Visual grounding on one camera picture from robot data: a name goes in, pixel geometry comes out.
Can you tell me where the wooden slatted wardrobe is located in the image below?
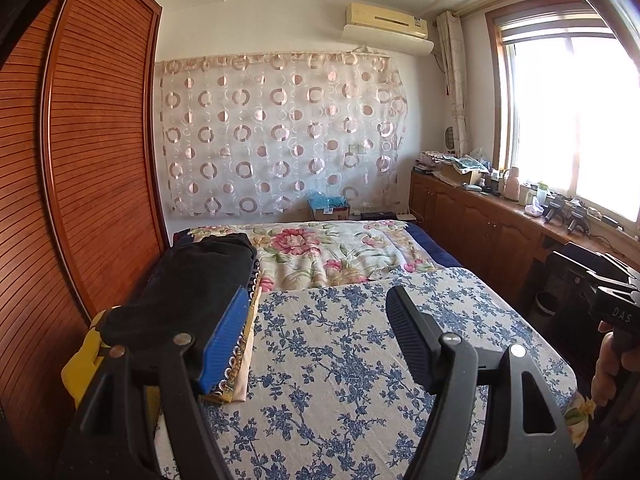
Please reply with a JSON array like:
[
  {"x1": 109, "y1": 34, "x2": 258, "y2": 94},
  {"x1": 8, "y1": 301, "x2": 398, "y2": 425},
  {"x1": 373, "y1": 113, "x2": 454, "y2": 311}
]
[{"x1": 0, "y1": 0, "x2": 168, "y2": 480}]

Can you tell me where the grey waste bin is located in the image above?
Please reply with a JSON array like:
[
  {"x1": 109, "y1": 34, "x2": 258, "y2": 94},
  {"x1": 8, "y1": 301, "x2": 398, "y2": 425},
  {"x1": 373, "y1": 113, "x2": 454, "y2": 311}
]
[{"x1": 534, "y1": 292, "x2": 563, "y2": 331}]

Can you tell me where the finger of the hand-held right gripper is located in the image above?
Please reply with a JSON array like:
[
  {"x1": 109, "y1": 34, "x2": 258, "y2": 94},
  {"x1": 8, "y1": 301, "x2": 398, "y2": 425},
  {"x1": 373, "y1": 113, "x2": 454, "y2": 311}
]
[{"x1": 575, "y1": 254, "x2": 640, "y2": 289}]

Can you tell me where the cardboard box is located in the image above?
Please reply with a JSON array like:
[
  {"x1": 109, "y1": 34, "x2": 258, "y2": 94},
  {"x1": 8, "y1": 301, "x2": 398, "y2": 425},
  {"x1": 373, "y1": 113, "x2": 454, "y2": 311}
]
[{"x1": 435, "y1": 165, "x2": 481, "y2": 188}]

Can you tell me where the pale window curtain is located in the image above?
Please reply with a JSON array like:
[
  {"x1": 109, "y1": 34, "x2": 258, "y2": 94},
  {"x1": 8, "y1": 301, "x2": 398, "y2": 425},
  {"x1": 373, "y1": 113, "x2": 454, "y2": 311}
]
[{"x1": 436, "y1": 10, "x2": 473, "y2": 156}]

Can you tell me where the teal box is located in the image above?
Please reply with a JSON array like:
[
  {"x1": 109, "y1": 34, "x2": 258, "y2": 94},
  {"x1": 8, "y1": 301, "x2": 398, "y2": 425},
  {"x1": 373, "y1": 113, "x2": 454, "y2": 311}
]
[{"x1": 307, "y1": 191, "x2": 351, "y2": 221}]

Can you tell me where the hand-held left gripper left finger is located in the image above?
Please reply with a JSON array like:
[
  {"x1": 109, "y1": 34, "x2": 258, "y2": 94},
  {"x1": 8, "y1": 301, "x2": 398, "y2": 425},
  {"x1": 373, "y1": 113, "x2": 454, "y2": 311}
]
[{"x1": 55, "y1": 285, "x2": 251, "y2": 480}]

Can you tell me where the long wooden cabinet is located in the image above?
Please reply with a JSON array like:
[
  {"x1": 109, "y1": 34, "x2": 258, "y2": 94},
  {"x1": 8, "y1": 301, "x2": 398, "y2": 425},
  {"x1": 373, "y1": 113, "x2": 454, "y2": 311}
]
[{"x1": 410, "y1": 167, "x2": 640, "y2": 321}]

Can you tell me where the circle-patterned sheer curtain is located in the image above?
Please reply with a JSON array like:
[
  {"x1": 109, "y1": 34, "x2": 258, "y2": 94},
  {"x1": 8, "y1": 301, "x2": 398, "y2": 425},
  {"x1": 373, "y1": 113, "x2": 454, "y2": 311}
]
[{"x1": 155, "y1": 52, "x2": 408, "y2": 217}]

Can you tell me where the yellow cloth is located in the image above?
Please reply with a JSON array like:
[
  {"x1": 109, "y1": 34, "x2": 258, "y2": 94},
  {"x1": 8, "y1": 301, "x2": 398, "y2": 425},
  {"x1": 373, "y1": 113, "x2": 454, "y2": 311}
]
[{"x1": 60, "y1": 310, "x2": 113, "y2": 411}]

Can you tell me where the black chair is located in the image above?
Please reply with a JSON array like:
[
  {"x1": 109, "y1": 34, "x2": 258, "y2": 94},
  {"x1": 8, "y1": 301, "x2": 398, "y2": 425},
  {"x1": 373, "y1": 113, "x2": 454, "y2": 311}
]
[{"x1": 542, "y1": 242, "x2": 606, "y2": 326}]

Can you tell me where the navy blanket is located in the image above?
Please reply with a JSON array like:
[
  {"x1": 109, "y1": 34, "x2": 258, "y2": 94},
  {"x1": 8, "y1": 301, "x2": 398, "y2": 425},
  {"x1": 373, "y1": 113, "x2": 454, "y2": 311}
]
[{"x1": 405, "y1": 222, "x2": 466, "y2": 268}]

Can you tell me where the wooden-framed window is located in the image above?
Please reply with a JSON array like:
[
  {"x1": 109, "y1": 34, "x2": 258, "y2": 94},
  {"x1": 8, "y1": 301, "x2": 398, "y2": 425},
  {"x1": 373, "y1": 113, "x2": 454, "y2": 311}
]
[{"x1": 485, "y1": 0, "x2": 640, "y2": 241}]

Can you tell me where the white pitcher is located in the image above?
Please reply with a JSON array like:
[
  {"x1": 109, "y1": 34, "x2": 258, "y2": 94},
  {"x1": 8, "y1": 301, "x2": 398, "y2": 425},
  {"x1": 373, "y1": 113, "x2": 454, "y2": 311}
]
[{"x1": 502, "y1": 166, "x2": 521, "y2": 200}]

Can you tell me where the black t-shirt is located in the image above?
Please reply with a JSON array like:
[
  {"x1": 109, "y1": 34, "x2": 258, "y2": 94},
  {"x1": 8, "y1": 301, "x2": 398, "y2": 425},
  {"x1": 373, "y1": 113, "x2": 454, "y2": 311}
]
[{"x1": 102, "y1": 232, "x2": 258, "y2": 356}]

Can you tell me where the wall air conditioner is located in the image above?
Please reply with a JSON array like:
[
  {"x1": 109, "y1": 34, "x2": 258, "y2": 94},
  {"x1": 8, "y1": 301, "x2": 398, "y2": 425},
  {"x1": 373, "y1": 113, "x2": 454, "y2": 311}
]
[{"x1": 341, "y1": 2, "x2": 435, "y2": 56}]

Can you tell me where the blue floral cloth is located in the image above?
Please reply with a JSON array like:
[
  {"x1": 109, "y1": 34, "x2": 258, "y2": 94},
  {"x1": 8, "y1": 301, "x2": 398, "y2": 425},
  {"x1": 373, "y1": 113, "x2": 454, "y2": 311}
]
[{"x1": 155, "y1": 266, "x2": 578, "y2": 480}]

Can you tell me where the pink floral blanket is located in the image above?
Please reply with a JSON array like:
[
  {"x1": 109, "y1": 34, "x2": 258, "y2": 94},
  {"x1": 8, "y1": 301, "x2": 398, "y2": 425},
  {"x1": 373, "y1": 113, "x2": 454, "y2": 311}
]
[{"x1": 172, "y1": 220, "x2": 436, "y2": 293}]

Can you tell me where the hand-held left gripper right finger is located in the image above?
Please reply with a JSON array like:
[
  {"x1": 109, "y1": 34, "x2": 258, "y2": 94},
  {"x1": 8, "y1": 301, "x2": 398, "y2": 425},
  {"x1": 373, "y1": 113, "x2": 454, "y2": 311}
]
[{"x1": 386, "y1": 286, "x2": 583, "y2": 480}]

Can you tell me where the person's right hand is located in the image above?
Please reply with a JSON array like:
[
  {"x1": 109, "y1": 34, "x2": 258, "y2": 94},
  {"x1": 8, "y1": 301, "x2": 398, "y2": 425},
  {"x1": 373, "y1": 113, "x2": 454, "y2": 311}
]
[{"x1": 590, "y1": 332, "x2": 631, "y2": 408}]

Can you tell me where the teal patterned cloth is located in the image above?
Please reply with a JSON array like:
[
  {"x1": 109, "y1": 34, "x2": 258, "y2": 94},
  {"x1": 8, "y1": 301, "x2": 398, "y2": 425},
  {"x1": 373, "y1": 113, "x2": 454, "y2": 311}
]
[{"x1": 440, "y1": 154, "x2": 488, "y2": 171}]

